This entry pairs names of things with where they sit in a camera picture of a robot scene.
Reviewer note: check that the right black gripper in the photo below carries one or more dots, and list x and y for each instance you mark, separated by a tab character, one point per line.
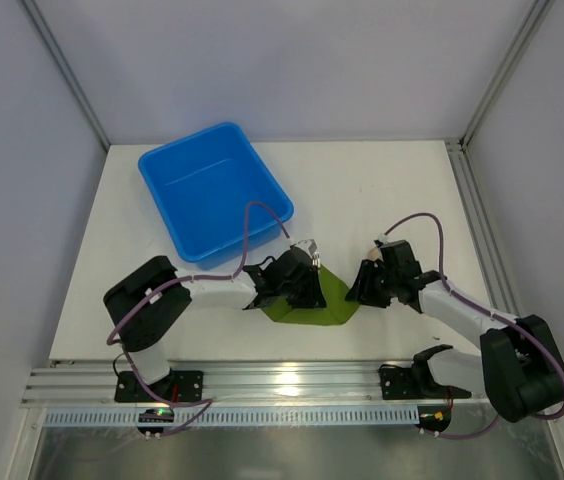
365	282

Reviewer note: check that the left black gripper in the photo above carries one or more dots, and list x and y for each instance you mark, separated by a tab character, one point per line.
309	288

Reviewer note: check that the silver fork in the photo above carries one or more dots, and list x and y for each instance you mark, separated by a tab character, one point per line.
316	261

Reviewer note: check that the green paper napkin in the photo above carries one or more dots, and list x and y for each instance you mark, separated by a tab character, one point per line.
337	312

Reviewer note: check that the beige cutlery tray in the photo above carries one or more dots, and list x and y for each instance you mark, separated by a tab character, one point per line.
374	254

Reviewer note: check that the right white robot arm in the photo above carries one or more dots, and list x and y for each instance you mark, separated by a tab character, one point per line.
517	367

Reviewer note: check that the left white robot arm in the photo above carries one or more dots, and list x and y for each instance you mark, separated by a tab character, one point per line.
145	305

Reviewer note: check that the blue plastic bin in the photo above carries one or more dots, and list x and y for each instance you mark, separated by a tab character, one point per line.
211	189

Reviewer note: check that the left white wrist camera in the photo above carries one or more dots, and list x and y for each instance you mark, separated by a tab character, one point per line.
309	246

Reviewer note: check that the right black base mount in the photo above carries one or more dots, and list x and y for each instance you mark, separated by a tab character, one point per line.
415	383

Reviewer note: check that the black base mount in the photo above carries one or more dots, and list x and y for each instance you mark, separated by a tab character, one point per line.
415	383
179	386

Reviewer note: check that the aluminium front rail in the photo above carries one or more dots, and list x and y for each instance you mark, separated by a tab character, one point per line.
229	383

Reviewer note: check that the right aluminium side rail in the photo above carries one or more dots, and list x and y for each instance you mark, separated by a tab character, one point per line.
498	283

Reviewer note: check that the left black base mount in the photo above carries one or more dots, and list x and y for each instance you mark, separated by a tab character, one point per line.
179	386

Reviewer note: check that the white slotted cable duct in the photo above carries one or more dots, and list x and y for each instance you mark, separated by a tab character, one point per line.
222	416

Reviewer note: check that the right aluminium frame post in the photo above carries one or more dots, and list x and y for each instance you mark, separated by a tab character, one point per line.
513	55

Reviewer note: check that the aluminium frame post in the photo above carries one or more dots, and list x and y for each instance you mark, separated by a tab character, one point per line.
513	55
41	27

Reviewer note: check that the left aluminium frame post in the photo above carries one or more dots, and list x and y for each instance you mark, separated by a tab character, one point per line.
41	27

